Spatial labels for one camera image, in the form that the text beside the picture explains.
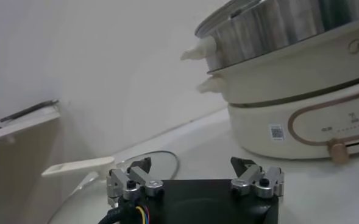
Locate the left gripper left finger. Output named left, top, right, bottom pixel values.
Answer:
left=105, top=156, right=165, bottom=208

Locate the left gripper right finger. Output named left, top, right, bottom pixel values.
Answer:
left=230, top=156, right=285, bottom=199

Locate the stainless steel steamer basket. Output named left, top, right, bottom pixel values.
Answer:
left=180, top=0, right=359, bottom=72

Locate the cream electric cooker base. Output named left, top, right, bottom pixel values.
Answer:
left=227, top=79, right=359, bottom=165

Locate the white side table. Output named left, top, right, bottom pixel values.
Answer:
left=0, top=105, right=61, bottom=224

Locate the black flat box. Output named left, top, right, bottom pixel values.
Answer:
left=0, top=99, right=60, bottom=123

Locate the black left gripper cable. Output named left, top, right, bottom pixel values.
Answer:
left=98, top=203, right=151, bottom=224

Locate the glass lid with white handle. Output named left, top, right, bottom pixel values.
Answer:
left=41, top=150, right=180, bottom=224

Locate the cream cooker pot with handles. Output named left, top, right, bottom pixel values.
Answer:
left=196, top=18, right=359, bottom=106

